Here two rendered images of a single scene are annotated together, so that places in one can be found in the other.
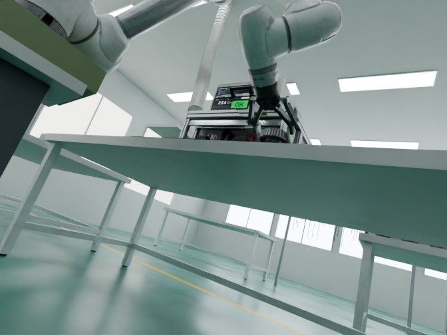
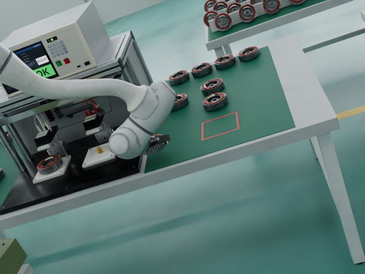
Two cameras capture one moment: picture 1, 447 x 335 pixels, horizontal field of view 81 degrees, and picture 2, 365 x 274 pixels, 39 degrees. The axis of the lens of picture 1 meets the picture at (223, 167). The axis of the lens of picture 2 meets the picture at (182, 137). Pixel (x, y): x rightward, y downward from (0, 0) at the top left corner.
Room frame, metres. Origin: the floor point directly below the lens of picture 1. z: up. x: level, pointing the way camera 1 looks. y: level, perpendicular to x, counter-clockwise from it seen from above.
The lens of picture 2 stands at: (-0.92, 0.45, 1.70)
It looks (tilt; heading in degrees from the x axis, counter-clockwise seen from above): 26 degrees down; 338
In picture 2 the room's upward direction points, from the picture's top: 23 degrees counter-clockwise
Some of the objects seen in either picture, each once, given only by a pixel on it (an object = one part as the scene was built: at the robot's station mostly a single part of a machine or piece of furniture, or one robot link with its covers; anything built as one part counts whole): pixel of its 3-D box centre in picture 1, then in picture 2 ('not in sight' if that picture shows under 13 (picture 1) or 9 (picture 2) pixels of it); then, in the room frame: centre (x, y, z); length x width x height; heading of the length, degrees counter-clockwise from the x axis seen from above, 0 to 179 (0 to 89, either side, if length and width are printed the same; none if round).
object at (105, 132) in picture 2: not in sight; (104, 134); (1.27, -0.09, 0.80); 0.07 x 0.05 x 0.06; 55
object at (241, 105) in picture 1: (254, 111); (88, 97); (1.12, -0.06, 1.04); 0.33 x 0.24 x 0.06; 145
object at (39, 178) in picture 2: not in sight; (52, 169); (1.29, 0.19, 0.78); 0.15 x 0.15 x 0.01; 55
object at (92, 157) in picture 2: not in sight; (101, 153); (1.15, -0.01, 0.78); 0.15 x 0.15 x 0.01; 55
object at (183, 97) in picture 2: not in sight; (176, 101); (1.21, -0.46, 0.77); 0.11 x 0.11 x 0.04
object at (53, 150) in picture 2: not in sight; (58, 149); (1.41, 0.11, 0.80); 0.07 x 0.05 x 0.06; 55
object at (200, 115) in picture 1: (249, 131); (61, 72); (1.48, -0.09, 1.09); 0.68 x 0.44 x 0.05; 55
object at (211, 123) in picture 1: (230, 123); (56, 103); (1.30, 0.03, 1.03); 0.62 x 0.01 x 0.03; 55
